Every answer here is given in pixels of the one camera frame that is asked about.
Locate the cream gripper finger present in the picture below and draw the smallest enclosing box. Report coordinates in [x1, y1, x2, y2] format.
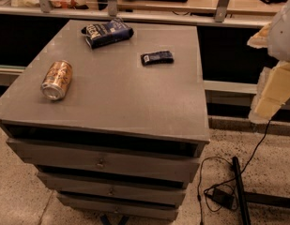
[249, 61, 290, 124]
[247, 23, 271, 49]

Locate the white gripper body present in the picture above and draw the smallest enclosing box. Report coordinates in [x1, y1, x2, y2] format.
[267, 0, 290, 62]

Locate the dark blue rxbar wrapper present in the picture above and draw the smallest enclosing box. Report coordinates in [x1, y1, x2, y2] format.
[141, 51, 174, 66]

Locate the orange soda can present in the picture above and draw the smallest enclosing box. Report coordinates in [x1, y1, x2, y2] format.
[40, 60, 73, 100]

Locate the black metal floor bar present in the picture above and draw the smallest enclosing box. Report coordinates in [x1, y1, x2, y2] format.
[232, 157, 290, 225]

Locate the black power adapter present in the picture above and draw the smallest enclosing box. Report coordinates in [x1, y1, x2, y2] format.
[212, 188, 234, 209]

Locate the blue chip bag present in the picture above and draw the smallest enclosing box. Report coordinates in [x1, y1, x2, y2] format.
[81, 18, 134, 49]

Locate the grey drawer cabinet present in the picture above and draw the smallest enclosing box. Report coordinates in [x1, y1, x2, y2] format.
[0, 21, 209, 220]

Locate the grey metal railing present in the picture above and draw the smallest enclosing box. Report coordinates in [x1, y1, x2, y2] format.
[0, 0, 283, 26]

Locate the black power cable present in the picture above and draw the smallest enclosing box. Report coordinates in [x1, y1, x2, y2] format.
[196, 119, 272, 225]

